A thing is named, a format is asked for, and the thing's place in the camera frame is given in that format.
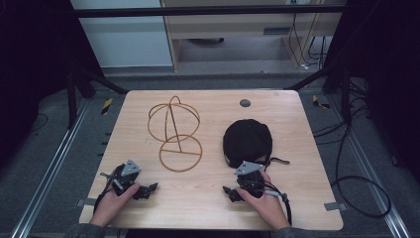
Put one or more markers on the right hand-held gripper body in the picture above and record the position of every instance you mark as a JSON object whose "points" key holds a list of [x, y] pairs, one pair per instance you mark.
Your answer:
{"points": [[251, 181]]}

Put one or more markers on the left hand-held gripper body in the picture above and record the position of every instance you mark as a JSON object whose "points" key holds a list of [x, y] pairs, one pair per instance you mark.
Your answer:
{"points": [[126, 178]]}

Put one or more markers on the black cap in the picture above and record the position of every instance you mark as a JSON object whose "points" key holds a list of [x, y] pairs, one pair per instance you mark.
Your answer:
{"points": [[247, 140]]}

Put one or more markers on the person's left hand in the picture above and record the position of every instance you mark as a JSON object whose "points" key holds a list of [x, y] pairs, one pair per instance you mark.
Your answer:
{"points": [[110, 206]]}

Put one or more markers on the person's right hand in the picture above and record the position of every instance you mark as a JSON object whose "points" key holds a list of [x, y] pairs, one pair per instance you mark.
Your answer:
{"points": [[269, 208]]}

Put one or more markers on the yellow black tape strip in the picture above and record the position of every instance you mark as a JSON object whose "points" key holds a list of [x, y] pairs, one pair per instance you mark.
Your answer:
{"points": [[106, 106], [319, 102]]}

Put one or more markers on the grey table grommet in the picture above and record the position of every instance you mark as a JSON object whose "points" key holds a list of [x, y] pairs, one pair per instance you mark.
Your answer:
{"points": [[245, 102]]}

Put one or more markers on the black metal stand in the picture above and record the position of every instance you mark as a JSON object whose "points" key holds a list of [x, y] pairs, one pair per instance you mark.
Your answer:
{"points": [[343, 92], [74, 95]]}

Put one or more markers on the white cabinet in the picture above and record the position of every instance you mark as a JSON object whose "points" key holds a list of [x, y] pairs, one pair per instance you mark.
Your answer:
{"points": [[125, 43]]}

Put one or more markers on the black curtain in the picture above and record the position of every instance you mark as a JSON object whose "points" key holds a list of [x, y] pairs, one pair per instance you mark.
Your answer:
{"points": [[386, 66], [33, 66]]}

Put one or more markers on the light wooden desk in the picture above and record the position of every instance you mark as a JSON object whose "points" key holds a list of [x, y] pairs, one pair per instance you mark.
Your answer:
{"points": [[231, 28]]}

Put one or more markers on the grey table bracket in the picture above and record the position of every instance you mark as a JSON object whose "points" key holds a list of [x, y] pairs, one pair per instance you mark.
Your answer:
{"points": [[86, 202], [335, 206]]}

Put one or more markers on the aluminium floor rail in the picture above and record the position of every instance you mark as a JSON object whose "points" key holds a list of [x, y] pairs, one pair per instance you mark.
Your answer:
{"points": [[374, 172], [49, 172]]}

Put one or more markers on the black horizontal frame bar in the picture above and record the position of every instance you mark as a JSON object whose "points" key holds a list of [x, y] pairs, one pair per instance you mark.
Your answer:
{"points": [[198, 12]]}

